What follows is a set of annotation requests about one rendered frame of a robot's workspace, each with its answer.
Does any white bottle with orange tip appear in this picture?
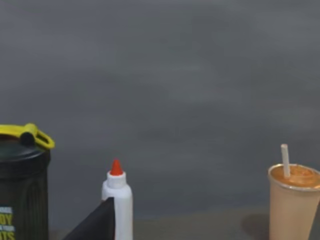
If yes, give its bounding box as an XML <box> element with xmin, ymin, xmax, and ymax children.
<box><xmin>101</xmin><ymin>158</ymin><xmax>134</xmax><ymax>240</ymax></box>

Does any brown drink cup with straw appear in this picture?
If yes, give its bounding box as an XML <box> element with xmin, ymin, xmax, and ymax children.
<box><xmin>267</xmin><ymin>143</ymin><xmax>320</xmax><ymax>240</ymax></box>

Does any black jar with yellow lid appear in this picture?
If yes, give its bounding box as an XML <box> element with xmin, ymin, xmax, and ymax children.
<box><xmin>0</xmin><ymin>122</ymin><xmax>56</xmax><ymax>240</ymax></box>

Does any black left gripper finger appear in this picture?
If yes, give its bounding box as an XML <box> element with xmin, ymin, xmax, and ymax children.
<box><xmin>63</xmin><ymin>196</ymin><xmax>116</xmax><ymax>240</ymax></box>

